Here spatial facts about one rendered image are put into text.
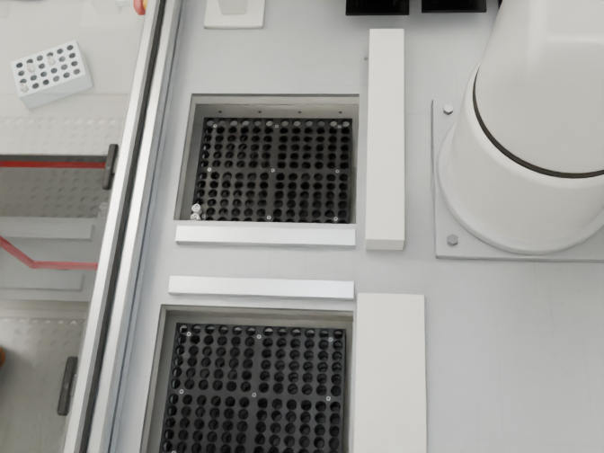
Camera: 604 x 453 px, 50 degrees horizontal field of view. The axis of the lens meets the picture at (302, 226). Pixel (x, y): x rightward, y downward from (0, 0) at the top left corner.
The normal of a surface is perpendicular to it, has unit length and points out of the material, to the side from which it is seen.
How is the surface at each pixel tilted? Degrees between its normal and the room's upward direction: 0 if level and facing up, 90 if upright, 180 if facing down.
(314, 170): 0
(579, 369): 0
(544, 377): 0
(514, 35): 83
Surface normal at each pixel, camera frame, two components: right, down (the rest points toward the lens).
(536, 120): -0.44, 0.81
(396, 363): -0.07, -0.39
